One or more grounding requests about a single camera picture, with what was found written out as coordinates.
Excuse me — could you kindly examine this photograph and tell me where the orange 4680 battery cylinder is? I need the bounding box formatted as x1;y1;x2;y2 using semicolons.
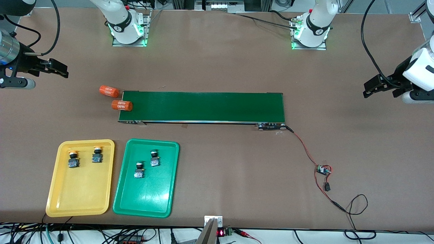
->
112;100;133;111
99;85;120;98

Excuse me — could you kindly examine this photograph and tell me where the aluminium corner profile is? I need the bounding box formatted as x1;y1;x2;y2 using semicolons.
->
409;0;429;23

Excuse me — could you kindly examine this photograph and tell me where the yellow plastic tray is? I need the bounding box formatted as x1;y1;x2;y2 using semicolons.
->
45;139;115;218

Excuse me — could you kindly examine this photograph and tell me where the green belt conveyor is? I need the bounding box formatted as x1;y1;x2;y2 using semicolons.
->
118;90;287;131

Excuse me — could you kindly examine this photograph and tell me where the green plastic tray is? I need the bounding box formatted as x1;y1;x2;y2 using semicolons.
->
113;138;180;218

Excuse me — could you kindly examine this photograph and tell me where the white light unit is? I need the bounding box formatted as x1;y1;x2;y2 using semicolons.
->
203;0;238;11

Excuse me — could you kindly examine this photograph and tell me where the orange and black power strip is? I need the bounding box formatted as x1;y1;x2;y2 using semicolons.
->
117;235;144;244

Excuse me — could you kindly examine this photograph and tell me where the red clip lead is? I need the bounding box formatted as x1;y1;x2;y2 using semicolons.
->
234;229;261;244

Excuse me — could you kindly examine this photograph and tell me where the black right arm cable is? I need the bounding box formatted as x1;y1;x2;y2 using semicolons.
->
0;0;61;56

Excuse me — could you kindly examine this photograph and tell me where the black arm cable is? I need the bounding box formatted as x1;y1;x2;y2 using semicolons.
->
361;0;404;89
0;0;61;56

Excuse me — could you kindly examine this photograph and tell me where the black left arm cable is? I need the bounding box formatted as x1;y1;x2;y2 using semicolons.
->
361;0;404;89

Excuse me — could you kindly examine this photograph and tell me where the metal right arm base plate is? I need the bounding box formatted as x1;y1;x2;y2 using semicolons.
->
112;9;151;47

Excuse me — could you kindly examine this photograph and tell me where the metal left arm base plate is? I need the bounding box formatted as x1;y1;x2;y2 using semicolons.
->
291;16;328;50

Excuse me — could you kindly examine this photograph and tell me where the red and black wire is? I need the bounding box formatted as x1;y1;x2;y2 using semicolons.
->
286;126;347;213

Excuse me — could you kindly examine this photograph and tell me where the thin black looped cable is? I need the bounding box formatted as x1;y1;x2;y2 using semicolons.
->
344;194;377;240

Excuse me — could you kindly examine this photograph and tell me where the black cable on table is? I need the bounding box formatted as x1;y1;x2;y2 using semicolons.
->
234;10;300;31

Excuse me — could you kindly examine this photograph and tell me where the aluminium frame structure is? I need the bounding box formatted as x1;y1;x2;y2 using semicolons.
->
171;0;275;13

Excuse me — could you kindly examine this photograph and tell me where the grey camera mount bar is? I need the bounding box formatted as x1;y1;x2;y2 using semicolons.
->
196;218;218;244

